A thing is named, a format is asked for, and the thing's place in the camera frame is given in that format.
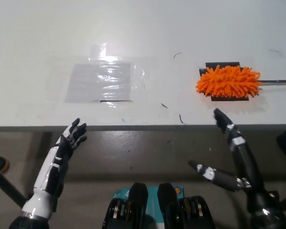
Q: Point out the orange microfibre duster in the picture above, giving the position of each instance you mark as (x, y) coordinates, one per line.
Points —
(226, 82)

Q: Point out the clear plastic sheet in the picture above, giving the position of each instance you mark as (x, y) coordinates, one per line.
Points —
(85, 83)

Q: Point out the black diagonal table brace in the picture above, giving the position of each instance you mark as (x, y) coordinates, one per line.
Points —
(7, 183)

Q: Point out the black tape patch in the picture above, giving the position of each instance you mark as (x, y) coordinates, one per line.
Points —
(228, 99)

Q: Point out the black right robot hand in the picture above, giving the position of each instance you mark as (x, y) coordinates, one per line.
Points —
(246, 164)

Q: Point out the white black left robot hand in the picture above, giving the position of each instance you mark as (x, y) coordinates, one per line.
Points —
(51, 167)

